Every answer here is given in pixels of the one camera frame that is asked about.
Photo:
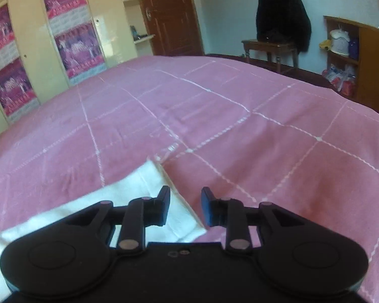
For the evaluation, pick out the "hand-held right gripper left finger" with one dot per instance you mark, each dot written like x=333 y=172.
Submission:
x=164 y=205

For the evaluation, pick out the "wooden shelf cabinet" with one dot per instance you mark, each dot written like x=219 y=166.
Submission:
x=372 y=69

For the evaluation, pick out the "dark shelf item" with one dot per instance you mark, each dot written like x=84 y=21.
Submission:
x=135 y=32

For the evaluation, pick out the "white round appliance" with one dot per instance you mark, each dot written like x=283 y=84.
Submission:
x=339 y=42

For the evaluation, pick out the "cream wardrobe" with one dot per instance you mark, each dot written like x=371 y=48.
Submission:
x=28 y=22

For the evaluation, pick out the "yellow cloth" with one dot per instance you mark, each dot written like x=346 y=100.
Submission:
x=325 y=44

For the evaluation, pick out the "blue container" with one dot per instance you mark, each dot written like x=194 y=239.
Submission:
x=354 y=48

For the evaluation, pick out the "black jacket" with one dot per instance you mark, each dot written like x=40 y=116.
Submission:
x=281 y=9

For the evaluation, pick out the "pink checked bedspread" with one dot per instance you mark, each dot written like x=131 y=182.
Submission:
x=240 y=151

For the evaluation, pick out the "brown wooden door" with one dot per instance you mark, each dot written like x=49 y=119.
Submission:
x=173 y=12

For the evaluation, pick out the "wooden chair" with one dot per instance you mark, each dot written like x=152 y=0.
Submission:
x=271 y=45

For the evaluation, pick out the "red and white plastic bags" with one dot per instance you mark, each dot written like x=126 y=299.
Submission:
x=341 y=80

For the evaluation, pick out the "cream corner shelf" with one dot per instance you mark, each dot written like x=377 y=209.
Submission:
x=142 y=39

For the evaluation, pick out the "white pants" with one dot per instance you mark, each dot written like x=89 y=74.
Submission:
x=82 y=205

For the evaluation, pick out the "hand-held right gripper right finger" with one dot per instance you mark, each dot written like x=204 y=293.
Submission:
x=207 y=205

